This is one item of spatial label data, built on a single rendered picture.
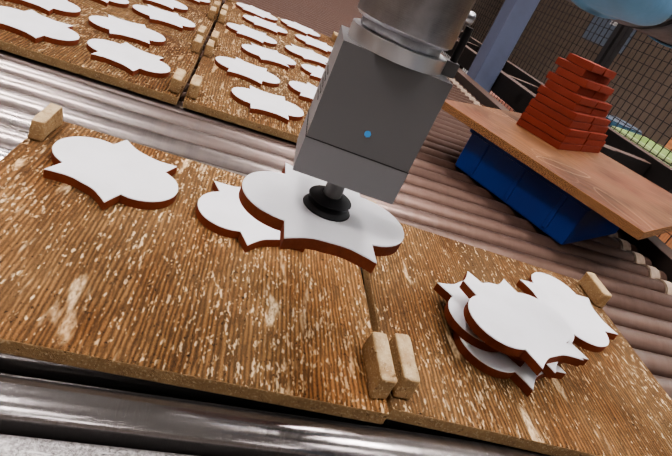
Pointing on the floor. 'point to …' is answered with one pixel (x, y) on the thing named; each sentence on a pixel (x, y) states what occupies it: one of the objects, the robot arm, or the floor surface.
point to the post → (504, 34)
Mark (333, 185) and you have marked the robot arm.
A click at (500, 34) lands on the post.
